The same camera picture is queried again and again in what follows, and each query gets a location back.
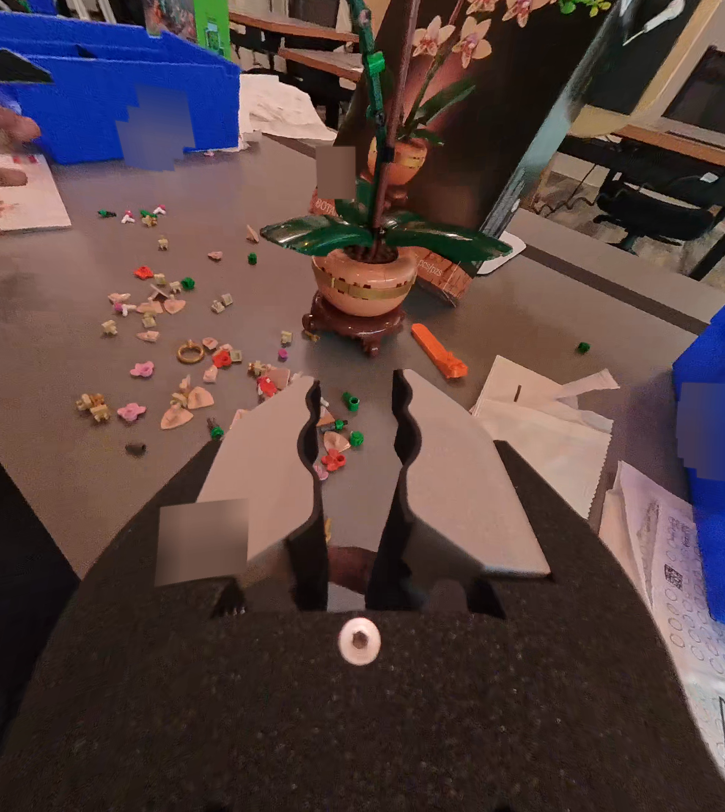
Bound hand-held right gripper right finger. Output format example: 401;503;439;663
365;369;554;613

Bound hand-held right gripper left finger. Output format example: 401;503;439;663
196;374;330;613

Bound small toy bricks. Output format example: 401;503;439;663
76;204;592;483

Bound grey desk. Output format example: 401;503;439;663
0;136;725;578

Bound white paper bag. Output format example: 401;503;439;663
473;400;614;518

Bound flower print instruction booklet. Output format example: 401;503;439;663
0;151;73;234

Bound orange brick separator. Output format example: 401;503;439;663
411;322;469;380

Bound toy brick orchid model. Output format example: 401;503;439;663
260;0;514;359

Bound green toy set box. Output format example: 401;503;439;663
192;0;231;61

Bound printed white paper sheet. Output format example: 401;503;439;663
599;462;725;803

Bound white flat stand base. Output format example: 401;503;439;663
477;231;528;275

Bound crumpled white paper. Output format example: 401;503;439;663
239;73;338;143

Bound wooden table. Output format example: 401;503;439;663
279;47;363;83
229;11;363;45

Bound black office chair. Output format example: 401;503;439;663
594;187;715;255

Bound dark orchid set box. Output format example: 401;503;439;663
308;0;623;308

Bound black monitor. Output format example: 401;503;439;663
664;46;725;143

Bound wooden desk with black frame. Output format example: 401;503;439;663
559;114;725;280

